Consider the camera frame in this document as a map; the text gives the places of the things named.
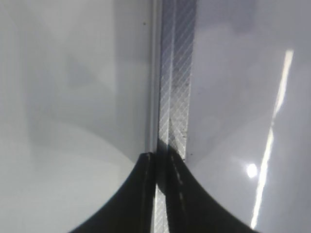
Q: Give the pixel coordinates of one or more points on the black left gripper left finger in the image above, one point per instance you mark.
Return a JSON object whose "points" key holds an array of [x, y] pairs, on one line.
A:
{"points": [[129, 210]]}

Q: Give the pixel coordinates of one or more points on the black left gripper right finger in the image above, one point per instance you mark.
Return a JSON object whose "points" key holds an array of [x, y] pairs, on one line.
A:
{"points": [[190, 209]]}

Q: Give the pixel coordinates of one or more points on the white board with aluminium frame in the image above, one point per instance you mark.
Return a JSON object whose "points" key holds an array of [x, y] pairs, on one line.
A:
{"points": [[235, 104]]}

